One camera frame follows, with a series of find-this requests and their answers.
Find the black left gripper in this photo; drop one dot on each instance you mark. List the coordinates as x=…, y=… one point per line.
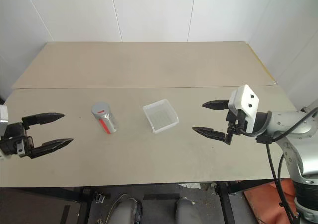
x=12, y=139

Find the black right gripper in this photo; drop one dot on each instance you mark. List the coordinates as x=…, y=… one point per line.
x=237, y=123

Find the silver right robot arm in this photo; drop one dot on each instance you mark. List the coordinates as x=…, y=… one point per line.
x=288, y=121

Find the clear square plastic container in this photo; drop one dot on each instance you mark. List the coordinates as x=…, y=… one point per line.
x=161, y=116

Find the silver can with red label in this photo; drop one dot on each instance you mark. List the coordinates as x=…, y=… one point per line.
x=109, y=123

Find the small white paper scrap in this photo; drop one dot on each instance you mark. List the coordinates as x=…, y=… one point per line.
x=190, y=185

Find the small metal clamp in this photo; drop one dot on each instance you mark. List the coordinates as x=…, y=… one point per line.
x=102, y=197

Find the orange floor mat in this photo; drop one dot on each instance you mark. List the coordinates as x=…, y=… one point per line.
x=265, y=194

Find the grey rounded robot leg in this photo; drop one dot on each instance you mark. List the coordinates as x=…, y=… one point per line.
x=186, y=210
x=128, y=210

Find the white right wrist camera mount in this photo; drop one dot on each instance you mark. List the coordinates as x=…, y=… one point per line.
x=246, y=102

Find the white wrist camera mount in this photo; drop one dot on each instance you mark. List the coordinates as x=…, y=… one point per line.
x=246, y=102
x=3, y=113

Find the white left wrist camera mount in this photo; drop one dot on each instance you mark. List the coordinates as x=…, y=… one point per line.
x=3, y=113

